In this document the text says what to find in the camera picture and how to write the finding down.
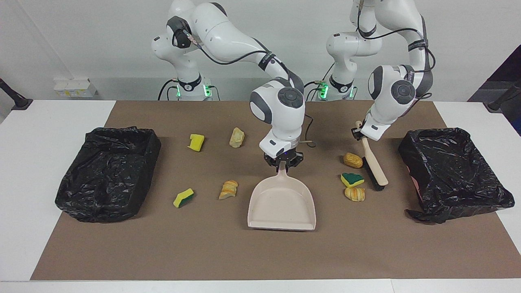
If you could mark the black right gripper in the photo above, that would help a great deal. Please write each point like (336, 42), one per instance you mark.
(269, 158)

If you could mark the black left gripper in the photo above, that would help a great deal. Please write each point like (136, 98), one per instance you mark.
(360, 134)

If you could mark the brown bread roll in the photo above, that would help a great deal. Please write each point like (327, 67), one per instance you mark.
(353, 160)

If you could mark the beige hand brush black bristles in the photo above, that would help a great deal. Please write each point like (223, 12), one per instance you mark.
(376, 167)

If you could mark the beige plastic dustpan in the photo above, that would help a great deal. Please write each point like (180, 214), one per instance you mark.
(281, 207)

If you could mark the green topped yellow sponge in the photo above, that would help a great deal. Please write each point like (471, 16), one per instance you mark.
(352, 179)

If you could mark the pale bread chunk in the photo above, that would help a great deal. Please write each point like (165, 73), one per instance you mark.
(237, 137)

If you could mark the orange striped bread piece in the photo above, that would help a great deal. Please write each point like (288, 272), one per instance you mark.
(354, 194)

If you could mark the plain yellow sponge piece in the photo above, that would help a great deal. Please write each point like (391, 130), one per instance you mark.
(197, 142)

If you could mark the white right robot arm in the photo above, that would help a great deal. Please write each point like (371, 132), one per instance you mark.
(228, 36)

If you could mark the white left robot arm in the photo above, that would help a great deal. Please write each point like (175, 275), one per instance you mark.
(390, 93)

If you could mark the black bag lined pink bin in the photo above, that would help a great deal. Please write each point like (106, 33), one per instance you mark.
(452, 171)

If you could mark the striped croissant piece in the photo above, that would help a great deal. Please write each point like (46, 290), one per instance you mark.
(228, 190)

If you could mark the brown paper table mat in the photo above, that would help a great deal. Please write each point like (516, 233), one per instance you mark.
(260, 252)

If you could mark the yellow green sponge block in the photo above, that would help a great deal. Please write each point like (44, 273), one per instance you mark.
(183, 198)

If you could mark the dark background furniture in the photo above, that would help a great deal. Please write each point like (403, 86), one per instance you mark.
(508, 65)

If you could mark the black camera stand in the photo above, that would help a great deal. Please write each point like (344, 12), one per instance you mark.
(504, 97)
(14, 97)

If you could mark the white wall outlet box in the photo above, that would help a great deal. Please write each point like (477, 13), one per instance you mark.
(75, 87)

